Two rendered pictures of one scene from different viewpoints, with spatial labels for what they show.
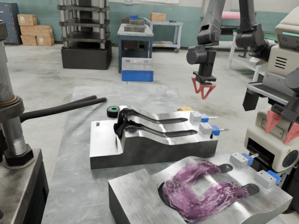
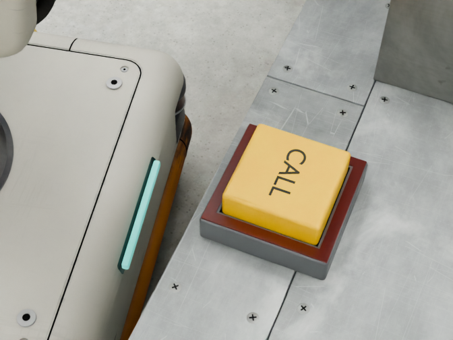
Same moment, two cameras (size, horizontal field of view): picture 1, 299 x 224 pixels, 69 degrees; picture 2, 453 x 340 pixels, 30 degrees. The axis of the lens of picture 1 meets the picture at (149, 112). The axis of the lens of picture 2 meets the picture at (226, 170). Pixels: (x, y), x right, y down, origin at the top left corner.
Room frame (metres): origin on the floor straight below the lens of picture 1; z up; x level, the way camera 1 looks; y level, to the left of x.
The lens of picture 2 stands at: (1.37, -0.07, 1.24)
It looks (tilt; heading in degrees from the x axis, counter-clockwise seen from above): 54 degrees down; 215
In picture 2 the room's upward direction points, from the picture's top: 1 degrees clockwise
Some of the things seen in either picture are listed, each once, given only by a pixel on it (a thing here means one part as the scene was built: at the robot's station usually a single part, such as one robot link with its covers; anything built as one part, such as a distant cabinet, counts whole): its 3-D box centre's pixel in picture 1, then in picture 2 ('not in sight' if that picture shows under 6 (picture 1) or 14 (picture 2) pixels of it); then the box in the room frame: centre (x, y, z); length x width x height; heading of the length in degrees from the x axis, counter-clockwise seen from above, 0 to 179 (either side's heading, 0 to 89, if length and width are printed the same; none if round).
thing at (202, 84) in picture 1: (204, 88); not in sight; (0.89, -0.23, 1.05); 0.07 x 0.07 x 0.09; 14
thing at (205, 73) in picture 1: (205, 70); not in sight; (0.91, -0.22, 1.12); 0.10 x 0.07 x 0.07; 14
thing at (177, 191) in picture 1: (204, 183); not in sight; (0.48, -0.18, 0.90); 0.26 x 0.18 x 0.08; 121
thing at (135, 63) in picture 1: (137, 64); not in sight; (4.13, 0.29, 0.28); 0.61 x 0.41 x 0.15; 96
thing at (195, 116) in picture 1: (204, 118); not in sight; (0.91, -0.26, 0.89); 0.13 x 0.05 x 0.05; 103
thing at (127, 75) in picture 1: (137, 73); not in sight; (4.13, 0.29, 0.11); 0.61 x 0.41 x 0.22; 96
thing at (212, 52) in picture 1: (207, 56); not in sight; (0.90, -0.22, 1.18); 0.07 x 0.06 x 0.07; 127
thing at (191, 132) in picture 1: (155, 122); not in sight; (0.80, -0.03, 0.92); 0.35 x 0.16 x 0.09; 104
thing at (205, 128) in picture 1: (215, 130); not in sight; (0.81, -0.29, 0.89); 0.13 x 0.05 x 0.05; 103
